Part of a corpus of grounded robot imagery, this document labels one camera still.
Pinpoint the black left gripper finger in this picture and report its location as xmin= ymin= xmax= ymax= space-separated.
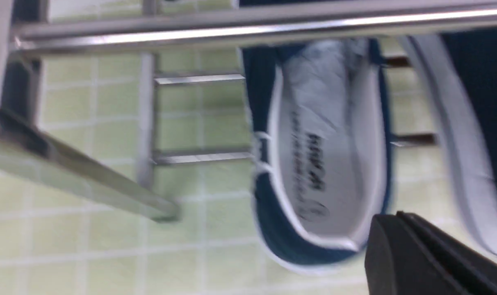
xmin=365 ymin=211 xmax=497 ymax=295

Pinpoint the navy slip-on shoe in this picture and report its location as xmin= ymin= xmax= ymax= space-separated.
xmin=241 ymin=38 xmax=392 ymax=273
xmin=398 ymin=27 xmax=497 ymax=256

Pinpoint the green checkered table cloth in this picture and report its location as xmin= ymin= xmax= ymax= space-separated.
xmin=0 ymin=54 xmax=497 ymax=295

